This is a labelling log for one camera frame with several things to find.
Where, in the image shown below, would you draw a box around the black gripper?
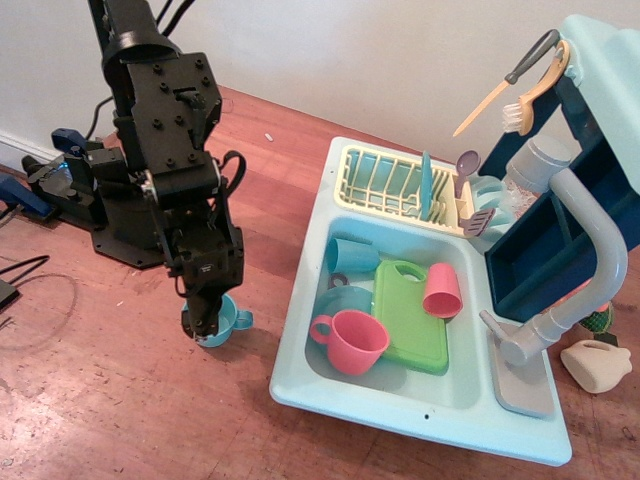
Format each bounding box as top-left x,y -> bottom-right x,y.
164,219 -> 244,339

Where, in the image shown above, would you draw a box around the light blue mug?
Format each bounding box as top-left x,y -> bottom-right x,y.
181,294 -> 254,348

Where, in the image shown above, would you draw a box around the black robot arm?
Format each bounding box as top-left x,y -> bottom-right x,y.
90,1 -> 245,340

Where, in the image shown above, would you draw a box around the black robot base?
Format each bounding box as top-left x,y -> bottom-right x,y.
22,128 -> 163,269

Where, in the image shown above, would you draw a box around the teal plate in sink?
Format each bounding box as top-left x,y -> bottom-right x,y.
311,285 -> 373,319

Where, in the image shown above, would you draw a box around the blue cup in sink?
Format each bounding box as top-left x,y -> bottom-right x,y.
326,238 -> 381,273

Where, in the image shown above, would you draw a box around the light blue toy sink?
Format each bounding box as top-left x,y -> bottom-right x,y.
270,137 -> 572,466

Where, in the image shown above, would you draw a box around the pink tumbler cup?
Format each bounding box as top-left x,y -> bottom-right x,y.
423,263 -> 463,319

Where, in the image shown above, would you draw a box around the pink mug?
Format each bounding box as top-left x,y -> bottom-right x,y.
309,309 -> 390,376

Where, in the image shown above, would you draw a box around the green cutting board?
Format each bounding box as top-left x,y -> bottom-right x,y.
371,260 -> 449,375

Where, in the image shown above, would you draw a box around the yellow dish rack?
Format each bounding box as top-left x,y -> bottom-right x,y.
334,144 -> 476,237

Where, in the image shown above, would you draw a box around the blue clamp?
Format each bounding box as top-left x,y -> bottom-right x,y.
1,173 -> 55,220

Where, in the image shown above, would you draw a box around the teal plate in rack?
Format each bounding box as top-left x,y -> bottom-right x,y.
419,151 -> 433,221

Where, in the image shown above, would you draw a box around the purple spatula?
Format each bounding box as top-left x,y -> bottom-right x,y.
458,208 -> 496,237

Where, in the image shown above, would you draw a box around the purple spoon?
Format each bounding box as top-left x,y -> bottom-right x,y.
454,150 -> 481,199

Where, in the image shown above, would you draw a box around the stacked light blue plates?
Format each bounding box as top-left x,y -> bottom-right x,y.
470,176 -> 514,229

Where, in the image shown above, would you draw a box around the grey toy faucet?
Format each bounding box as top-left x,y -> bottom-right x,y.
480,166 -> 628,418

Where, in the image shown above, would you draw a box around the dark blue shelf bin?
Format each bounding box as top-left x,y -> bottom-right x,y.
480,78 -> 626,323

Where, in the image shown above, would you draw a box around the grey soap bottle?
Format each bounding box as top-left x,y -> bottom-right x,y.
503,134 -> 572,218

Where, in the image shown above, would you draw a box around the yellow dish brush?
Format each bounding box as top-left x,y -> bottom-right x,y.
503,40 -> 570,136

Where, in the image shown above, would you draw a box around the beige toy jug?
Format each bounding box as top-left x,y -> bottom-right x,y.
560,340 -> 633,394

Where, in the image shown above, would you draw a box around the green netted toy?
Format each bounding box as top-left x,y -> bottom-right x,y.
579,302 -> 618,347

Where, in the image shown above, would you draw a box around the light blue shelf top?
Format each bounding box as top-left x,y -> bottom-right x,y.
560,14 -> 639,192

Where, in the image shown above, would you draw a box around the black cable on table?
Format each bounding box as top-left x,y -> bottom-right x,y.
0,254 -> 79,351

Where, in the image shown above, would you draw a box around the toy knife grey handle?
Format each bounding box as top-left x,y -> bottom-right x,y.
453,29 -> 560,137

